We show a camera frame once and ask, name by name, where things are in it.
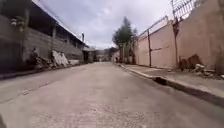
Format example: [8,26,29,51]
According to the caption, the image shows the distant low buildings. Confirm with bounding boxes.
[82,46,121,64]

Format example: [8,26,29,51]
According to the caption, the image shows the green tree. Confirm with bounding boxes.
[111,16,138,64]

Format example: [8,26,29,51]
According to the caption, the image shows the grey concrete road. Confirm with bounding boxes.
[0,61,224,128]

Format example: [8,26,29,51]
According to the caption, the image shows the pile of pale slabs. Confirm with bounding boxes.
[27,47,81,72]

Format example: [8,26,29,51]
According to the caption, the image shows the dark kerb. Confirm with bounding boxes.
[114,62,224,108]

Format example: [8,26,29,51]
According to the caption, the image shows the raised concrete sidewalk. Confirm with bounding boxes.
[120,63,224,99]

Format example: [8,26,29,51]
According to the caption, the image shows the grey block building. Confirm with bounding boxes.
[0,0,90,75]

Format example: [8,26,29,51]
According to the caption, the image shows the pile of rubble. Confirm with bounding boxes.
[179,54,224,80]

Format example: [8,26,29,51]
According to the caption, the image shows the tan wall with metal fence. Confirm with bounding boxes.
[133,0,224,75]

